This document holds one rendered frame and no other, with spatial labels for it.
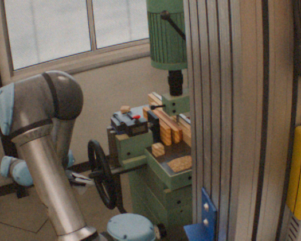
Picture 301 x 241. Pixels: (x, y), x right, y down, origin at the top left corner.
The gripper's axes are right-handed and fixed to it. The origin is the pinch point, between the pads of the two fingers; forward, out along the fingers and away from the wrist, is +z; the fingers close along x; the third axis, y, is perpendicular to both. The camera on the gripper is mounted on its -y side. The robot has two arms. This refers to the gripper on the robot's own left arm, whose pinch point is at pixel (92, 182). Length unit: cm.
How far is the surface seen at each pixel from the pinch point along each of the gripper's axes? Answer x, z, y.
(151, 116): -13.7, 19.7, -26.6
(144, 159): -4.5, 19.4, -11.9
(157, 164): 6.3, 18.6, -15.2
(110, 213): -87, 65, 62
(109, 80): -144, 54, -11
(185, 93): -9.3, 27.1, -40.3
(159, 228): 17.0, 24.1, 5.8
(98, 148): -6.3, 0.6, -10.9
